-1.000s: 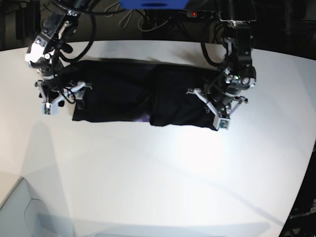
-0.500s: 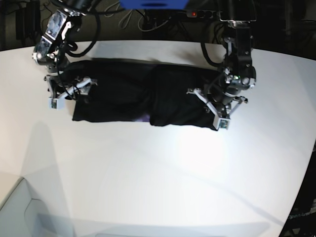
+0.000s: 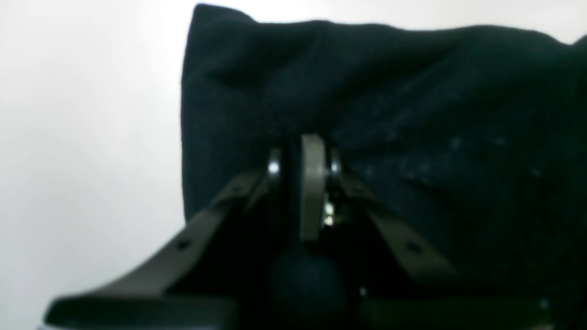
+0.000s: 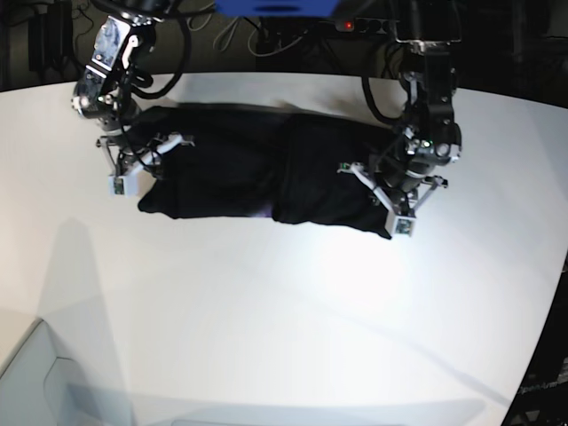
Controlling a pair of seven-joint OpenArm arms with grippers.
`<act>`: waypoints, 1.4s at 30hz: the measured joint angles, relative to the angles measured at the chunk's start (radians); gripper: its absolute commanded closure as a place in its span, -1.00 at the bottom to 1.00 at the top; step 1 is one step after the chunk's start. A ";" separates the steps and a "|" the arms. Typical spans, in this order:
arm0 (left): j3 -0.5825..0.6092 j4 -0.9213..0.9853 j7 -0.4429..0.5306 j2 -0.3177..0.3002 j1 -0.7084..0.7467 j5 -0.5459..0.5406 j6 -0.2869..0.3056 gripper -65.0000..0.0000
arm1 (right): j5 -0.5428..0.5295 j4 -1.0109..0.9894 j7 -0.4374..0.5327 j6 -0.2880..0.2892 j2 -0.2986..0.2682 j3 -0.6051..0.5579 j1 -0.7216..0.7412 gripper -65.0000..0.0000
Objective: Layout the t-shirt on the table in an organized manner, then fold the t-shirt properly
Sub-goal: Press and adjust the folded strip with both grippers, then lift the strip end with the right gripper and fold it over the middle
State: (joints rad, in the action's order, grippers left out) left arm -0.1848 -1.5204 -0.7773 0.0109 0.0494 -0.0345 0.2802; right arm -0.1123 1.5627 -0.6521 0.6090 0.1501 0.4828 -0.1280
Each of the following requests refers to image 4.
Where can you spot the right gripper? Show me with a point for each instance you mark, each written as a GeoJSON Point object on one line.
{"type": "Point", "coordinates": [125, 149]}

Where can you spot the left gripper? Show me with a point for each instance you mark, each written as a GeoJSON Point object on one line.
{"type": "Point", "coordinates": [404, 178]}

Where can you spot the black t-shirt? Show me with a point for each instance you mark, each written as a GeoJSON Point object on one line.
{"type": "Point", "coordinates": [241, 162]}

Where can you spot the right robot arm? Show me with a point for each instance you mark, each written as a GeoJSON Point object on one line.
{"type": "Point", "coordinates": [112, 78]}

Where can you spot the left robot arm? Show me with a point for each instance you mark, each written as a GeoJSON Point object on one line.
{"type": "Point", "coordinates": [426, 135]}

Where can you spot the blue box overhead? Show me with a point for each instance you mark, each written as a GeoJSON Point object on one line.
{"type": "Point", "coordinates": [277, 8]}

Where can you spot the black power strip red switch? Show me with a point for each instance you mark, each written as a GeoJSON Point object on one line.
{"type": "Point", "coordinates": [363, 26]}

